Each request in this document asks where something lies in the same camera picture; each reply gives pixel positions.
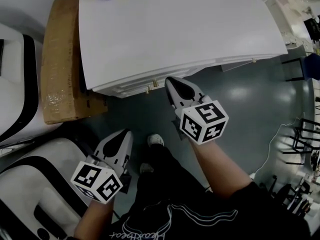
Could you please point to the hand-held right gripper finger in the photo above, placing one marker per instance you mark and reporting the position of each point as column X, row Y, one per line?
column 171, row 95
column 193, row 90

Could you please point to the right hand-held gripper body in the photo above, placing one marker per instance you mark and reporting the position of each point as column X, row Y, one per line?
column 202, row 121

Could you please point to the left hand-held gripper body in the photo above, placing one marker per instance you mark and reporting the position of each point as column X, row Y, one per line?
column 97, row 181

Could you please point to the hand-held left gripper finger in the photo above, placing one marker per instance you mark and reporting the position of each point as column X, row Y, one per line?
column 127, row 151
column 101, row 150

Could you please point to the person's right forearm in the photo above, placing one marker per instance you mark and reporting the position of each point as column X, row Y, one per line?
column 217, row 164

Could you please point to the person's left forearm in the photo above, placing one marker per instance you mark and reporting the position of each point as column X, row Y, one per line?
column 95, row 219

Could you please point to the white desk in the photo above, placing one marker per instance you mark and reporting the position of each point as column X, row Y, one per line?
column 175, row 29

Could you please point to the person's white sneaker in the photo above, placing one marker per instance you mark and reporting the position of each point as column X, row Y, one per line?
column 146, row 167
column 155, row 140

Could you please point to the white and black robot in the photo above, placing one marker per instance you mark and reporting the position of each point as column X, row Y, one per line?
column 12, row 89
column 57, row 150

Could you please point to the person's black trousers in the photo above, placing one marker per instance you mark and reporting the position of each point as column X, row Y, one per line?
column 165, row 174

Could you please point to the person's black printed shirt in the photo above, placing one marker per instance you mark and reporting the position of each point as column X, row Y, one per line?
column 200, row 221

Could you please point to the long brown cardboard box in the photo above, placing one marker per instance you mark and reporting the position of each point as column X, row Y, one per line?
column 60, row 59

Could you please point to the black metal stand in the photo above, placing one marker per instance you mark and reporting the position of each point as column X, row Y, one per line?
column 303, row 139

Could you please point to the black office chair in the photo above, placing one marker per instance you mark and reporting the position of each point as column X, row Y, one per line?
column 287, row 196

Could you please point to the blue chair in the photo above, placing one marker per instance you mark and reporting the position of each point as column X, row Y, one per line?
column 311, row 66

